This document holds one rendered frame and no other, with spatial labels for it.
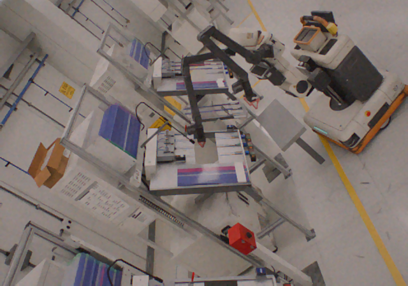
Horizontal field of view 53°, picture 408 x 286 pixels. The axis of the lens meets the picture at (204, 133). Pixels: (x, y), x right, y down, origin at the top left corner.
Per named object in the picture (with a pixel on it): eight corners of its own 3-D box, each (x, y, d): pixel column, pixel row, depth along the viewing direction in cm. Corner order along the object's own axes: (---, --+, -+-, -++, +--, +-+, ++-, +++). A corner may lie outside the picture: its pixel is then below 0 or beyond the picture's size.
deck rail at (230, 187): (250, 188, 289) (251, 181, 285) (251, 190, 287) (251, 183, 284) (150, 194, 286) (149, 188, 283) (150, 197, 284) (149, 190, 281)
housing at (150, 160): (159, 141, 341) (157, 127, 333) (157, 179, 301) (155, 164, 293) (149, 142, 341) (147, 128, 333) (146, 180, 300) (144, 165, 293)
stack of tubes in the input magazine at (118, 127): (141, 120, 327) (114, 100, 315) (136, 158, 284) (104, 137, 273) (131, 130, 331) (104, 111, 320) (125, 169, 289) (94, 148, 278)
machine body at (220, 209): (266, 192, 384) (220, 158, 357) (282, 251, 326) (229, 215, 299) (217, 228, 407) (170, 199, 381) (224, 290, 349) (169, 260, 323)
